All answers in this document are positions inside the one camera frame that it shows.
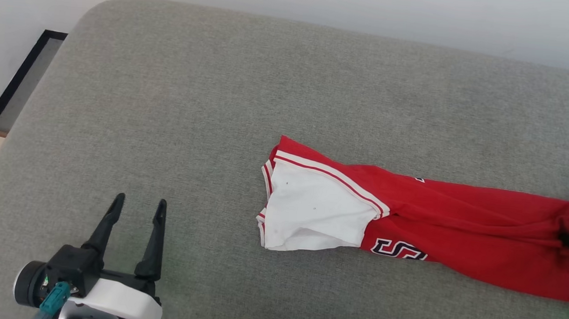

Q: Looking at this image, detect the teal camera cable plug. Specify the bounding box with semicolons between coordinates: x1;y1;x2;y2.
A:
30;279;73;319

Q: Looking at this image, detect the black framed grey panel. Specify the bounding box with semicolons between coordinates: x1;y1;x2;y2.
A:
0;26;68;137

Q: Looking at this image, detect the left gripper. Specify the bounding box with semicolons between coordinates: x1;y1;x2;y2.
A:
41;188;172;319

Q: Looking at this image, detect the grey fabric sofa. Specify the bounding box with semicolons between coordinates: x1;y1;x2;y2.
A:
0;0;569;319

